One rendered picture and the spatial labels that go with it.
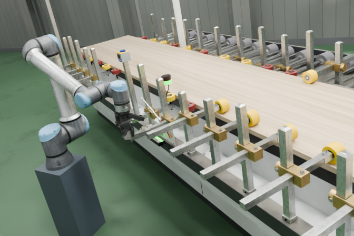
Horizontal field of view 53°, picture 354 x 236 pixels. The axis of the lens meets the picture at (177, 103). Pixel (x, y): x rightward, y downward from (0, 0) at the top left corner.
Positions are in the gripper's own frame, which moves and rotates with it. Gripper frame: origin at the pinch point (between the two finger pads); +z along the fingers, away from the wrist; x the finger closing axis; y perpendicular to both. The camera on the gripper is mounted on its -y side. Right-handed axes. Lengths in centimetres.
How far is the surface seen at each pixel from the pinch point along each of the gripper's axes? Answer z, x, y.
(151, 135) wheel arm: -12.4, 26.5, -1.4
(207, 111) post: -25, 47, -24
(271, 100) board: -11, 35, -78
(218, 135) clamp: -15, 55, -24
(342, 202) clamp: -15, 122, -25
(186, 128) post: -6.8, 22.1, -25.0
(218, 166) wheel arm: -14, 76, -8
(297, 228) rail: 11, 102, -27
